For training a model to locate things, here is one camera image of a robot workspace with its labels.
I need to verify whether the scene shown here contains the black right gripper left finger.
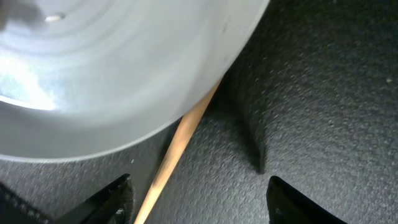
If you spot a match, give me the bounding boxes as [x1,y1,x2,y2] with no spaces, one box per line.
[54,174,134,224]

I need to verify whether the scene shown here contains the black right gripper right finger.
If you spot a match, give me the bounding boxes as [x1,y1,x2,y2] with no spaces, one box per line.
[266,175,346,224]

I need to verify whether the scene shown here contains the wooden chopstick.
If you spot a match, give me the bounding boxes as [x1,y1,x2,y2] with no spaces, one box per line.
[134,80,221,224]

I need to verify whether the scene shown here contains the grey plate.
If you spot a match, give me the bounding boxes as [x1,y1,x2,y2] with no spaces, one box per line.
[1,0,269,161]

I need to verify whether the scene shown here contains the round black serving tray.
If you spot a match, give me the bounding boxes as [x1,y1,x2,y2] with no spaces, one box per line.
[1,1,397,223]

